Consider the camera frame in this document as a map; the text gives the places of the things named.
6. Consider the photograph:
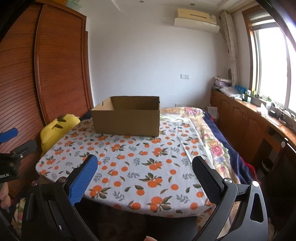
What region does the person's left hand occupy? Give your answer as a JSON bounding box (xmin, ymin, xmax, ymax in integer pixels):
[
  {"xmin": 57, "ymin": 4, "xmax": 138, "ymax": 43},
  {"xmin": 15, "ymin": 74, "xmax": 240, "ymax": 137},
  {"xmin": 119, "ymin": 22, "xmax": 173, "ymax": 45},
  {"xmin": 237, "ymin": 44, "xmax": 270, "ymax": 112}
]
[{"xmin": 0, "ymin": 183, "xmax": 11, "ymax": 209}]

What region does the person's right hand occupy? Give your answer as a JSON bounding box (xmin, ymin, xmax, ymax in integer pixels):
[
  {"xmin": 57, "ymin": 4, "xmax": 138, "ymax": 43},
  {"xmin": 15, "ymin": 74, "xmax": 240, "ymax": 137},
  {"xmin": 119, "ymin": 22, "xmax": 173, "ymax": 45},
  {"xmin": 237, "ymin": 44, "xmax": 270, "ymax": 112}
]
[{"xmin": 144, "ymin": 236, "xmax": 157, "ymax": 241}]

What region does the floral bed quilt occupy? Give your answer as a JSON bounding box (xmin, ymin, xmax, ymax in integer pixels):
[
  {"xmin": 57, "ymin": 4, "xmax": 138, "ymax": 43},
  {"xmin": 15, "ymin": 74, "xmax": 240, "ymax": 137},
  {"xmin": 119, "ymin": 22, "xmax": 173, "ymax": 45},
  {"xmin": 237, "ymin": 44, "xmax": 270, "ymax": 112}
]
[{"xmin": 161, "ymin": 107, "xmax": 240, "ymax": 183}]

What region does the dark blue blanket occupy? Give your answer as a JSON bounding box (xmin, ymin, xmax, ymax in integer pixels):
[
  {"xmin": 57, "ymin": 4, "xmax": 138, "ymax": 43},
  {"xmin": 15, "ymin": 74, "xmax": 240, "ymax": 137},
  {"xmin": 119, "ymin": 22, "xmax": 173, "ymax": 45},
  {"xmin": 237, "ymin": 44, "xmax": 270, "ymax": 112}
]
[{"xmin": 203, "ymin": 111, "xmax": 258, "ymax": 184}]

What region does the yellow plush toy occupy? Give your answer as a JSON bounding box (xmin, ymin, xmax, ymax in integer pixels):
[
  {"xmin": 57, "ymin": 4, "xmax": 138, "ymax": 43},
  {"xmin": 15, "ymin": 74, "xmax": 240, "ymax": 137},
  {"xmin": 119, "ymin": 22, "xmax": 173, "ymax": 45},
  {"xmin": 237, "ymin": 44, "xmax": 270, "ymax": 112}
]
[{"xmin": 40, "ymin": 114, "xmax": 80, "ymax": 157}]

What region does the orange-print white tablecloth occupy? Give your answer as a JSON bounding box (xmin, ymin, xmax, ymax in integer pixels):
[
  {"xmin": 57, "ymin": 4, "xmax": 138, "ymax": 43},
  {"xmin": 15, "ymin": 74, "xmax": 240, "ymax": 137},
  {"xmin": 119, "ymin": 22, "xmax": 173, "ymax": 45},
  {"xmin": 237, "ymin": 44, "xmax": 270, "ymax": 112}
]
[{"xmin": 36, "ymin": 114, "xmax": 213, "ymax": 217}]

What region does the wooden low cabinet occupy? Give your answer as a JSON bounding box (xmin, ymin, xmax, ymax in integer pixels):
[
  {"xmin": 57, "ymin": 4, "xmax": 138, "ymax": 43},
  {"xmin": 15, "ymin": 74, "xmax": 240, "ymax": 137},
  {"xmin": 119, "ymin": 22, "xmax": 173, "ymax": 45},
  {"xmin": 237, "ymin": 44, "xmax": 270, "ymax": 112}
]
[{"xmin": 210, "ymin": 89, "xmax": 295, "ymax": 168}]

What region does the wooden slatted wardrobe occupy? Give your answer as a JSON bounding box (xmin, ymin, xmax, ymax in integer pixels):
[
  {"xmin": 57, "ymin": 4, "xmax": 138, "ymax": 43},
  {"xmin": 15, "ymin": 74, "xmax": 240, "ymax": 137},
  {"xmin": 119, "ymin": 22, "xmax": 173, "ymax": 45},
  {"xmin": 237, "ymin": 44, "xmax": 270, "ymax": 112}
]
[{"xmin": 1, "ymin": 1, "xmax": 93, "ymax": 153}]

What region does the brown cardboard box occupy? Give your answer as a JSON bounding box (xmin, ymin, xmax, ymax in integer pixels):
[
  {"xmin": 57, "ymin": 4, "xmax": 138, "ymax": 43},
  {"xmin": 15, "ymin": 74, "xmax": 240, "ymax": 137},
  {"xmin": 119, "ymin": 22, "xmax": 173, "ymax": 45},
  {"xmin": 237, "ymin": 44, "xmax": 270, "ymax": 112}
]
[{"xmin": 91, "ymin": 96, "xmax": 160, "ymax": 137}]

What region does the clutter of items on cabinet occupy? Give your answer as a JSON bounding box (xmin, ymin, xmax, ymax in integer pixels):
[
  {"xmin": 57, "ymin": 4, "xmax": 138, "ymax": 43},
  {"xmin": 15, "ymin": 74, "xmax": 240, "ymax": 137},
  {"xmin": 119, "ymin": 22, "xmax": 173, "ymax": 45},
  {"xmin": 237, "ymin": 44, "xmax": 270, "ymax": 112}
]
[{"xmin": 210, "ymin": 76, "xmax": 295, "ymax": 132}]

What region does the patterned white curtain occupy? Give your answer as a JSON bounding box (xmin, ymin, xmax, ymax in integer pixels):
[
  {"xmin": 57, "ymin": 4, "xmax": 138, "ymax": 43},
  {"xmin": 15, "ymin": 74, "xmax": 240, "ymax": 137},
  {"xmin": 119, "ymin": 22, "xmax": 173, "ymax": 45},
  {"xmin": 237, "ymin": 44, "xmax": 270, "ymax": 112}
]
[{"xmin": 220, "ymin": 11, "xmax": 239, "ymax": 87}]

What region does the white wall switch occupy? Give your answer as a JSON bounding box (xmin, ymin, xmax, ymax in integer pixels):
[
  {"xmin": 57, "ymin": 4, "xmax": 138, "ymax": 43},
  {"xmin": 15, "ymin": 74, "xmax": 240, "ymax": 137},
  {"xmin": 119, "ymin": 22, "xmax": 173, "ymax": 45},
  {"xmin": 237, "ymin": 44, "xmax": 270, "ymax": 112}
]
[{"xmin": 181, "ymin": 74, "xmax": 190, "ymax": 79}]

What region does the window with wooden frame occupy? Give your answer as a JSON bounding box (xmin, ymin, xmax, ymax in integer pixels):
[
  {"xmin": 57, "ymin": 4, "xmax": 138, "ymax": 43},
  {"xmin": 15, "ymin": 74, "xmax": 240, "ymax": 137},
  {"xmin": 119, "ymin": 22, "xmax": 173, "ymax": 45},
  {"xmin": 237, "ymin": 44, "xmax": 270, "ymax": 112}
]
[{"xmin": 242, "ymin": 6, "xmax": 295, "ymax": 113}]

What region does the white wall air conditioner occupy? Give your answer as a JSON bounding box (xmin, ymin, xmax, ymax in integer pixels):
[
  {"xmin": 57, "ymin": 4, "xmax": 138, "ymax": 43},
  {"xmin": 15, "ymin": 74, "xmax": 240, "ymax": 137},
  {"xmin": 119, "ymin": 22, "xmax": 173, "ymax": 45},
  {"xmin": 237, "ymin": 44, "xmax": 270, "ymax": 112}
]
[{"xmin": 174, "ymin": 8, "xmax": 220, "ymax": 33}]

